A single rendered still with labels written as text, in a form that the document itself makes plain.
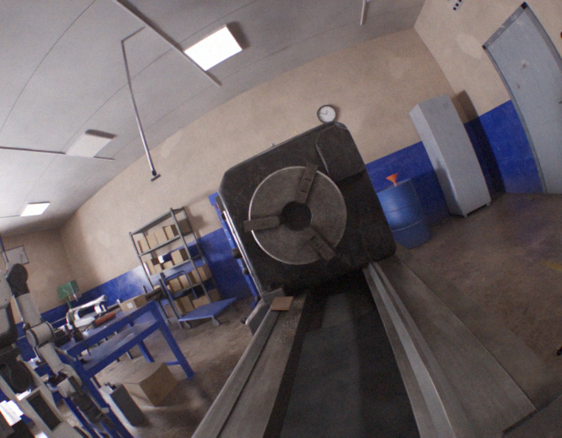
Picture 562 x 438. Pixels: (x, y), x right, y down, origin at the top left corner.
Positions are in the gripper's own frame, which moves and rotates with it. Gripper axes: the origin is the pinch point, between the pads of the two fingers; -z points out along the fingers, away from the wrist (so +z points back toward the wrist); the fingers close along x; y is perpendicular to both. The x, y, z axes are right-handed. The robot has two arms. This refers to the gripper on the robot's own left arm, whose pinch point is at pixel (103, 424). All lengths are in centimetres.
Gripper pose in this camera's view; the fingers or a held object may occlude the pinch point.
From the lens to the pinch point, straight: 138.5
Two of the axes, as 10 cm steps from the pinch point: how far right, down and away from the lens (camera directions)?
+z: -5.7, -8.2, 0.1
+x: 8.2, -5.7, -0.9
